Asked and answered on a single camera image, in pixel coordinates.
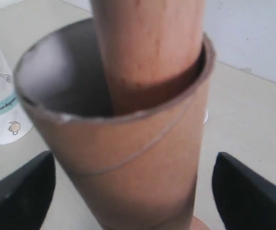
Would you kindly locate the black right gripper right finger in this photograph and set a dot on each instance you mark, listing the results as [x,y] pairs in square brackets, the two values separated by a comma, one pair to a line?
[244,199]

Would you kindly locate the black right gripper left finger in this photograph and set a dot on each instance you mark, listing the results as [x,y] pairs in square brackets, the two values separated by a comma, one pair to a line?
[27,193]

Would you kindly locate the white printed paper towel roll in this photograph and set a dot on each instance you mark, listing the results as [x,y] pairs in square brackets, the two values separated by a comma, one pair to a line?
[14,122]

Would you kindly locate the brown cardboard tube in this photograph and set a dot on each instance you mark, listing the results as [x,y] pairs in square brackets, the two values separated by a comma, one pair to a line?
[61,85]

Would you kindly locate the wooden paper towel holder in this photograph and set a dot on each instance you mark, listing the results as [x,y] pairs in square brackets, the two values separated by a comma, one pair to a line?
[151,53]

